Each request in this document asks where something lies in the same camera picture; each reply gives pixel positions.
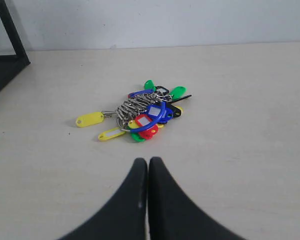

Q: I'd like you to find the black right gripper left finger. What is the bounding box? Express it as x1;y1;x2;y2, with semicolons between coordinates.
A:
61;158;148;240

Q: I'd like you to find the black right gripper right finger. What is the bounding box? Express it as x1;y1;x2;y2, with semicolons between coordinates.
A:
148;157;243;240

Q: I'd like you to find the colourful key tag bunch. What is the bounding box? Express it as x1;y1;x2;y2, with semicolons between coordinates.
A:
75;79;192;142

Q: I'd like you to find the black two-tier shelf rack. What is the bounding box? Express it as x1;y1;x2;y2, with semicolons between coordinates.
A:
0;0;31;91

